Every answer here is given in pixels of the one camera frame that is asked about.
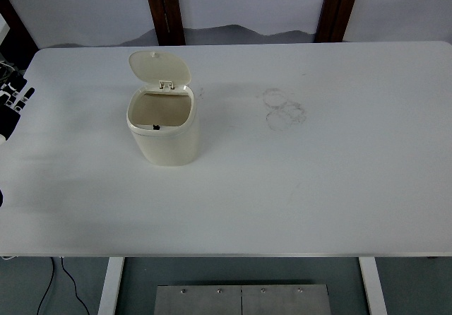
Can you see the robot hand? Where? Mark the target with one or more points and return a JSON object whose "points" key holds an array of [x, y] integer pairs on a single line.
{"points": [[8, 117]]}

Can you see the cream plastic trash bin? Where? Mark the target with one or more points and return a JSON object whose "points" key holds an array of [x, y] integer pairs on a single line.
{"points": [[166, 145]]}

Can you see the white table leg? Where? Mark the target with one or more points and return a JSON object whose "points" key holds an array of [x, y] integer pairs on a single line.
{"points": [[373, 286], [110, 286]]}

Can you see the grey metal plate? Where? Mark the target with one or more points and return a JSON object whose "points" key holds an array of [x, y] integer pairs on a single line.
{"points": [[240, 301]]}

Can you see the dark brown slanted frame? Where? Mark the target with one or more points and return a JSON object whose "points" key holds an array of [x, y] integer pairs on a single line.
{"points": [[16, 25]]}

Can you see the dark brown wooden post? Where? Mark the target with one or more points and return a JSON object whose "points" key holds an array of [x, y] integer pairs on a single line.
{"points": [[339, 7], [166, 7]]}

